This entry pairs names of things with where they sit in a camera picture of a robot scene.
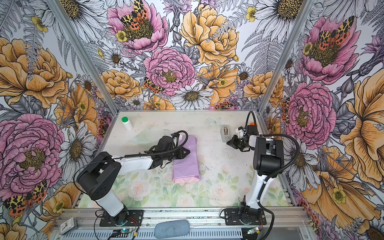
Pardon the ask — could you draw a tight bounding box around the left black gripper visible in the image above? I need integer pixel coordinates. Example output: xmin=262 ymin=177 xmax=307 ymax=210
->
xmin=163 ymin=147 xmax=191 ymax=160

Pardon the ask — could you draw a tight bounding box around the pink wrapping paper sheet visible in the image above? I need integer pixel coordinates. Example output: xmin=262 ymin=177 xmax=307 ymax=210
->
xmin=173 ymin=136 xmax=201 ymax=184

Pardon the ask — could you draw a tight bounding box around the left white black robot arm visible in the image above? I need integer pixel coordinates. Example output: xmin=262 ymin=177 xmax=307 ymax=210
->
xmin=77 ymin=132 xmax=197 ymax=227

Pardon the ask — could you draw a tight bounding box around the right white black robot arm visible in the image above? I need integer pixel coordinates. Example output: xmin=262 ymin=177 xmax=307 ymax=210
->
xmin=227 ymin=125 xmax=284 ymax=225

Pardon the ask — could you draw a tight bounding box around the grey tape dispenser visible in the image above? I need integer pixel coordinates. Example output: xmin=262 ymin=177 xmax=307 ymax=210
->
xmin=220 ymin=125 xmax=232 ymax=143

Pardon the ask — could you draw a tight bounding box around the white bottle green cap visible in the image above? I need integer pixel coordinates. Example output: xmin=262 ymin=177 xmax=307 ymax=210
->
xmin=122 ymin=117 xmax=134 ymax=131

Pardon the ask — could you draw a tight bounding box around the grey foam pad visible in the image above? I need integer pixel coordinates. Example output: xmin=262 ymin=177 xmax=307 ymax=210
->
xmin=154 ymin=220 xmax=190 ymax=239

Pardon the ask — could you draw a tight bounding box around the left black cable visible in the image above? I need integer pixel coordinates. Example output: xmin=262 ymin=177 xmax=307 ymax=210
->
xmin=71 ymin=130 xmax=190 ymax=193

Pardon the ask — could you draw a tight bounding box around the right black corrugated cable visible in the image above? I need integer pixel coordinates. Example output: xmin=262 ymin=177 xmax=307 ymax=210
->
xmin=245 ymin=110 xmax=301 ymax=240

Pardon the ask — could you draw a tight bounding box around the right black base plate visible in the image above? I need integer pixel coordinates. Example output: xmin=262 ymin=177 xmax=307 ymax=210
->
xmin=224 ymin=208 xmax=267 ymax=226

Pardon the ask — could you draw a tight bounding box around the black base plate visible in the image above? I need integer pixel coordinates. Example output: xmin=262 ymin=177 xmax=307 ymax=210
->
xmin=100 ymin=209 xmax=144 ymax=227
xmin=224 ymin=208 xmax=267 ymax=226

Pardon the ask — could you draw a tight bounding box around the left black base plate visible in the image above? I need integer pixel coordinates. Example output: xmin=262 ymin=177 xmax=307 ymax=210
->
xmin=100 ymin=209 xmax=144 ymax=227

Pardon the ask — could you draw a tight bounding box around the aluminium front rail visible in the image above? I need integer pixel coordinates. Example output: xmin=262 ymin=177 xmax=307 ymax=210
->
xmin=56 ymin=206 xmax=310 ymax=229

